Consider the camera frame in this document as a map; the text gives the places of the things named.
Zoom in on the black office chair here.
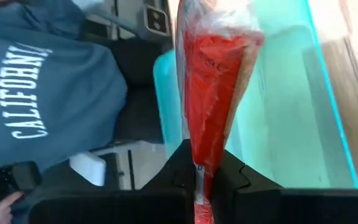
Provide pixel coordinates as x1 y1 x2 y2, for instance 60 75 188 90
79 18 168 147

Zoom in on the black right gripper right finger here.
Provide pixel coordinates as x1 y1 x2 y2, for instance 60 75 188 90
211 149 358 224

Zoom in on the white chair part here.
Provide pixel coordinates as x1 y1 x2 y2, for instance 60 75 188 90
69 151 107 187

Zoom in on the red packaged snack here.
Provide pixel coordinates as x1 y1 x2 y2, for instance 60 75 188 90
174 0 265 224

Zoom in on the grey power outlet box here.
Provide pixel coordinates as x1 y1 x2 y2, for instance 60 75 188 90
143 2 171 41

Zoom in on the green translucent plastic container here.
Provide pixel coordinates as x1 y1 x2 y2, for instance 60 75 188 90
152 0 358 190

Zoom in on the black handheld device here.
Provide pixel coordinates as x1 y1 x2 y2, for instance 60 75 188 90
0 161 42 212

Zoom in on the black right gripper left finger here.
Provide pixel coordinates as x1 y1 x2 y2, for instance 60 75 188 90
29 138 196 224

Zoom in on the person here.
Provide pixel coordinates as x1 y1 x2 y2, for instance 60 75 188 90
0 0 129 224

